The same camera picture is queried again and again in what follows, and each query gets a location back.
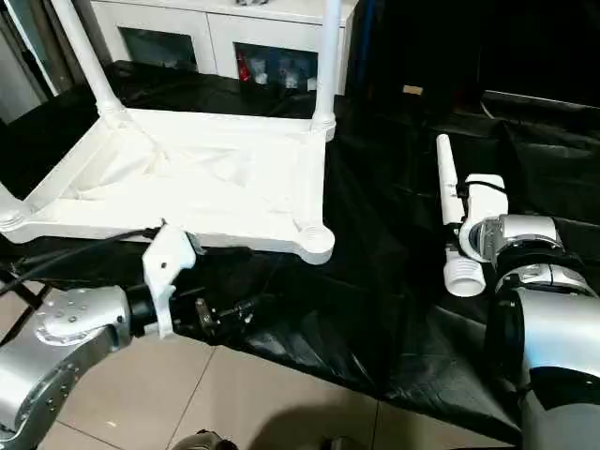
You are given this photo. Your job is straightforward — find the white cabinet with glass doors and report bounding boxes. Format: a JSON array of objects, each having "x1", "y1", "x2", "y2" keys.
[{"x1": 91, "y1": 0, "x2": 358, "y2": 98}]

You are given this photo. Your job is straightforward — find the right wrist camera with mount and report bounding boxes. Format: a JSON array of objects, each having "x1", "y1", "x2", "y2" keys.
[{"x1": 457, "y1": 172, "x2": 511, "y2": 263}]

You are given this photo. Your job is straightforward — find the dark brown round object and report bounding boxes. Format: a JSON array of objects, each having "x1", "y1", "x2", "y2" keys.
[{"x1": 176, "y1": 428, "x2": 235, "y2": 450}]

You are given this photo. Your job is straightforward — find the grey curtain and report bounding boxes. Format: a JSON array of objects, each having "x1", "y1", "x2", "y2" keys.
[{"x1": 27, "y1": 0, "x2": 102, "y2": 102}]

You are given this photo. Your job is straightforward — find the black metal folding stand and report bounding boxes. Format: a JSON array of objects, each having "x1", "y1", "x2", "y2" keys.
[{"x1": 0, "y1": 262, "x2": 53, "y2": 338}]

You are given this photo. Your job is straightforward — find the white plastic table leg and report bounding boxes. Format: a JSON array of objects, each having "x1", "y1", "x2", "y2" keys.
[
  {"x1": 50, "y1": 0, "x2": 127, "y2": 124},
  {"x1": 0, "y1": 180, "x2": 30, "y2": 238},
  {"x1": 435, "y1": 133, "x2": 487, "y2": 298},
  {"x1": 310, "y1": 0, "x2": 339, "y2": 142}
]

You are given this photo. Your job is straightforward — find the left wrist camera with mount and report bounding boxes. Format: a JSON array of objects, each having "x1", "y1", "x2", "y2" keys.
[{"x1": 142, "y1": 223, "x2": 203, "y2": 339}]

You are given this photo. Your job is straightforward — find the black low shelf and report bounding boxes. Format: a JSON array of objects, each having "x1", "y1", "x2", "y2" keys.
[{"x1": 481, "y1": 90, "x2": 600, "y2": 124}]

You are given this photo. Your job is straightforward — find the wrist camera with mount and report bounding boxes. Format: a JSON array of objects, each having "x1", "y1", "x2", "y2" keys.
[
  {"x1": 142, "y1": 223, "x2": 203, "y2": 339},
  {"x1": 457, "y1": 172, "x2": 511, "y2": 263}
]

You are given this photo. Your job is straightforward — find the white plastic table top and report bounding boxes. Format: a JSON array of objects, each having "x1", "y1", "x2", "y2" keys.
[{"x1": 0, "y1": 108, "x2": 337, "y2": 266}]

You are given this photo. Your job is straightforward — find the black work mat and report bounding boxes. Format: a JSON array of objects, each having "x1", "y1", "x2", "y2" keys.
[{"x1": 0, "y1": 60, "x2": 600, "y2": 446}]

